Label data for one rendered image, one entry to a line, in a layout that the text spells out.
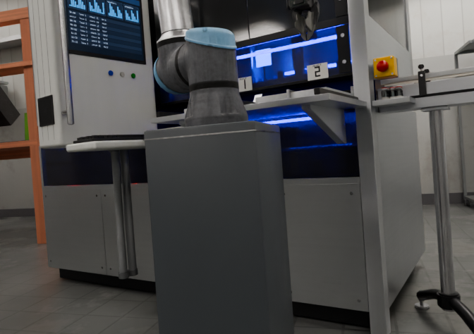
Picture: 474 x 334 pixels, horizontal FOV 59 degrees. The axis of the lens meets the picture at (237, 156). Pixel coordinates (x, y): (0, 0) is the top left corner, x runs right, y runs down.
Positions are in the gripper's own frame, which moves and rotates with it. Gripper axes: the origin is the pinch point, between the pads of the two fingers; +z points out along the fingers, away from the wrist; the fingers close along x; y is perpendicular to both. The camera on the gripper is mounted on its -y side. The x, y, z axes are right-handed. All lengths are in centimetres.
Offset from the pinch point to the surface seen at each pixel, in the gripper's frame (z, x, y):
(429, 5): -104, -3, -369
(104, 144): 30, -69, 29
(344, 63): 5.5, 3.8, -25.7
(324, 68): 6.2, -4.3, -25.8
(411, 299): 109, 13, -69
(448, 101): 24, 37, -37
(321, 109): 23.9, 2.4, -1.9
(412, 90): 18.1, 25.3, -36.7
